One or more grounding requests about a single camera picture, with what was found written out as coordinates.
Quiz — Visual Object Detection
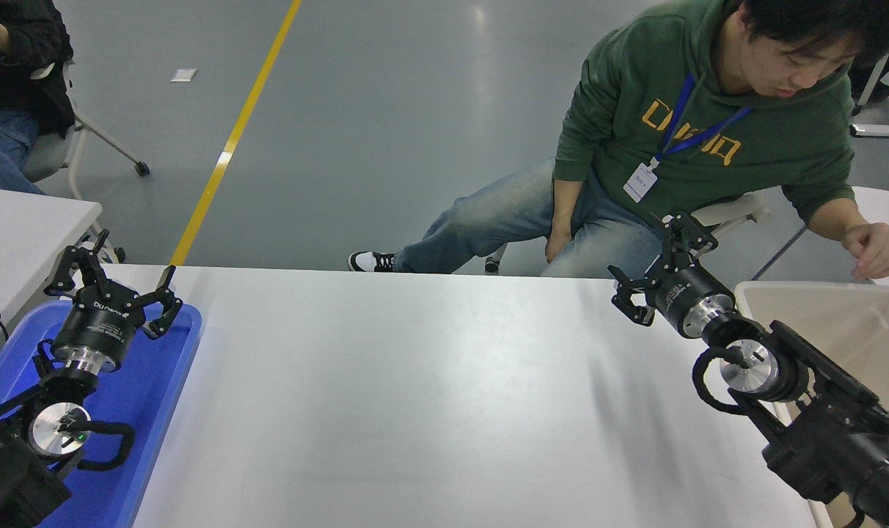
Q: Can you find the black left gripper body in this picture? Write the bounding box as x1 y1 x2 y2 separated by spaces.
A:
52 282 147 364

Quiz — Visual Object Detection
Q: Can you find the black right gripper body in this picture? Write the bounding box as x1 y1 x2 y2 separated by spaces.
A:
646 263 735 340

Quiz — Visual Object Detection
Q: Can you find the person's right hand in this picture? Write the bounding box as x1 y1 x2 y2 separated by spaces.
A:
546 220 574 263

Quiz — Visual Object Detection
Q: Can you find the person's left hand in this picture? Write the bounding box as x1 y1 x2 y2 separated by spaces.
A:
841 222 889 280

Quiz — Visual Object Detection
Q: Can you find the white side table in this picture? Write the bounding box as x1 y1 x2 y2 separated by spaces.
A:
0 186 103 345

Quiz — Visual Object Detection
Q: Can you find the blue plastic tray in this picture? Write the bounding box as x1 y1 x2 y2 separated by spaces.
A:
0 299 203 528

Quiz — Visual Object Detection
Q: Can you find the person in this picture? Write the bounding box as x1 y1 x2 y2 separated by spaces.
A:
0 0 76 197
848 37 889 117
347 0 889 281

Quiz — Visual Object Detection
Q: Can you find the large pale bin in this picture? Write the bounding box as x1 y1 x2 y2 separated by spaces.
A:
734 281 889 528

